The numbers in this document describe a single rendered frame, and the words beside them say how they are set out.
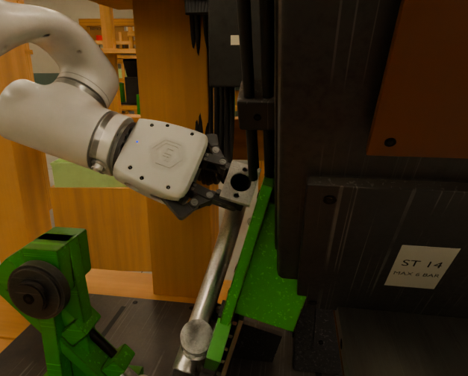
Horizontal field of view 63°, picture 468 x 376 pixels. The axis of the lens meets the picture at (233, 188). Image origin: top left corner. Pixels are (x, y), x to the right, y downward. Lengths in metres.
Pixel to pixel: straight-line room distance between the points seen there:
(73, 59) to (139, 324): 0.50
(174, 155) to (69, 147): 0.13
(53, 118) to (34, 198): 0.51
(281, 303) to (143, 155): 0.24
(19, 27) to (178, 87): 0.35
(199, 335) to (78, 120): 0.30
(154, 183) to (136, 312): 0.42
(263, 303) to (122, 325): 0.43
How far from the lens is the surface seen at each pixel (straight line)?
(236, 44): 0.63
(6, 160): 0.97
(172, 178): 0.48
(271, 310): 0.44
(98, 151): 0.50
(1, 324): 0.95
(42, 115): 0.53
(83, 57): 0.56
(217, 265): 0.58
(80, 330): 0.58
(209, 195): 0.49
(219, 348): 0.44
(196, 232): 0.82
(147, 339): 0.77
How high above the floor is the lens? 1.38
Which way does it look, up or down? 18 degrees down
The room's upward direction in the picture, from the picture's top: straight up
